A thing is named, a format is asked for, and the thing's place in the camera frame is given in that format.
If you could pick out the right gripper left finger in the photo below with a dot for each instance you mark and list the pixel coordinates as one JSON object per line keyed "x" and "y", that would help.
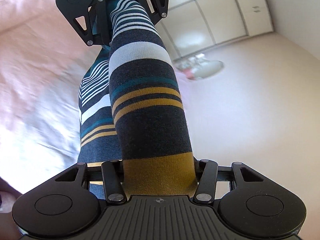
{"x": 113, "y": 175}

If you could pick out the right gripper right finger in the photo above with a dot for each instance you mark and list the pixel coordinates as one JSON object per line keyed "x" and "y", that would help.
{"x": 206, "y": 173}

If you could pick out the striped knit sweater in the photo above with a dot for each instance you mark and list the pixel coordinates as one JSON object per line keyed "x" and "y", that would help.
{"x": 131, "y": 109}

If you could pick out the pink bed sheet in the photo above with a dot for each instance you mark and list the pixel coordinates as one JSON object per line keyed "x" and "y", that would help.
{"x": 43, "y": 61}

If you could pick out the white wardrobe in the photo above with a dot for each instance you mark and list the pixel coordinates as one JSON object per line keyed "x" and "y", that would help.
{"x": 193, "y": 26}

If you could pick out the ceiling lamp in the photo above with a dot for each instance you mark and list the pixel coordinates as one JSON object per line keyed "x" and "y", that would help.
{"x": 199, "y": 67}

